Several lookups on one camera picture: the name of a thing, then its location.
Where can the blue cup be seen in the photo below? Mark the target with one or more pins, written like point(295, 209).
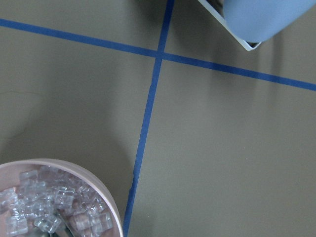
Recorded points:
point(260, 20)

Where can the clear ice cubes pile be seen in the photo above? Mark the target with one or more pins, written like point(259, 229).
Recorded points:
point(50, 202)

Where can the pink bowl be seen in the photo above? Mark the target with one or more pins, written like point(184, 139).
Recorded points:
point(9, 173)

